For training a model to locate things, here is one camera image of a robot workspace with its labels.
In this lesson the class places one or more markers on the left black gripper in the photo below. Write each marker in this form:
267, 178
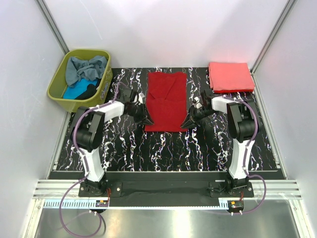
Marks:
147, 121

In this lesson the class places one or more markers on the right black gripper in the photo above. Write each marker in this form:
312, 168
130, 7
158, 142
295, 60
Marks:
188, 123

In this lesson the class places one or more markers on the red t shirt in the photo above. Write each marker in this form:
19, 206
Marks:
166, 101

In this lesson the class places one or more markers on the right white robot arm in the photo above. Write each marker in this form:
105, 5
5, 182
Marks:
243, 127

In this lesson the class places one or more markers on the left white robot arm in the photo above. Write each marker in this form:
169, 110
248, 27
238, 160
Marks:
87, 133

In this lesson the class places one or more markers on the folded coral t shirt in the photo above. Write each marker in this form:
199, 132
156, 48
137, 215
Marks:
230, 76

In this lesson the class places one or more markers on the black t shirt in bin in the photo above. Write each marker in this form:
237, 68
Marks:
88, 93

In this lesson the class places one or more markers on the blue t shirt in bin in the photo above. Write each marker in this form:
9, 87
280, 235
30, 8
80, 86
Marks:
77, 89

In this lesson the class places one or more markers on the grey t shirt in bin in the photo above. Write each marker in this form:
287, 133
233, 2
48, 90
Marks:
77, 69

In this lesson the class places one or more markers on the olive green plastic bin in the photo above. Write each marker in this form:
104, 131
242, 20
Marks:
58, 85

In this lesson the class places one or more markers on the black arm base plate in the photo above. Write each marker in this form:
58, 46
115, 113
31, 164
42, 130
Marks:
166, 189

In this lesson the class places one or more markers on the slotted white cable duct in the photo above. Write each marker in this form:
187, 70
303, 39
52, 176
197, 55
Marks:
76, 204

